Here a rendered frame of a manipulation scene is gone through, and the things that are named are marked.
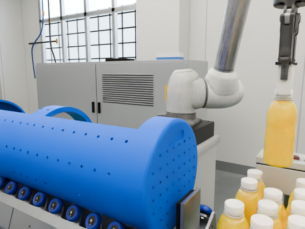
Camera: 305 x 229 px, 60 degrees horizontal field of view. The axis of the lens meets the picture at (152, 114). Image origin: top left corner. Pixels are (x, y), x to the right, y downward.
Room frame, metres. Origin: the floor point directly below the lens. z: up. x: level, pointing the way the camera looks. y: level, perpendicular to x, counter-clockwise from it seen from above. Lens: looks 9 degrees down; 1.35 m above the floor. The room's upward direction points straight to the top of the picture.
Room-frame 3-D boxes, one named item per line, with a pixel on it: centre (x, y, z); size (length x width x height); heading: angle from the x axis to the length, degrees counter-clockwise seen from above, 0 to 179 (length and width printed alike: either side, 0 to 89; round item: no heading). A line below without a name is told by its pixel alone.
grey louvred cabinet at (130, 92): (3.10, 0.48, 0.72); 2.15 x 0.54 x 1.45; 57
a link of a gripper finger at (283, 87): (0.60, -0.30, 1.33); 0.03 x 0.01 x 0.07; 58
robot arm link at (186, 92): (1.36, -0.16, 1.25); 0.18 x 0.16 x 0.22; 99
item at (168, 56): (2.65, -0.17, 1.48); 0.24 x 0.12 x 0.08; 65
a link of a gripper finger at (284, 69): (0.58, -0.29, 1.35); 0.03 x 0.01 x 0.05; 148
